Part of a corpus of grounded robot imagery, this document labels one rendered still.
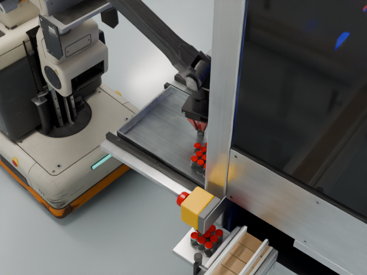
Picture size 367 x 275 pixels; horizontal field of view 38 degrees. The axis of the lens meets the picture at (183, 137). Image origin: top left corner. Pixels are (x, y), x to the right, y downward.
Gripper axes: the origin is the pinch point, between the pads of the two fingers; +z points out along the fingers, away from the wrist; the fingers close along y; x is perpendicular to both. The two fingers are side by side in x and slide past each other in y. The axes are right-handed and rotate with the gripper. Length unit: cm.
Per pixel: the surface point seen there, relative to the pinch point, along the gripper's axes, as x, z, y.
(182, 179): -18.7, 2.1, 2.1
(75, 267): -19, 92, -50
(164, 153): -10.6, 3.8, -7.3
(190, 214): -35.5, -9.1, 11.8
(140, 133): -6.1, 3.7, -17.6
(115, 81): 94, 91, -92
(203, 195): -30.0, -10.9, 13.0
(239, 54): -27, -55, 18
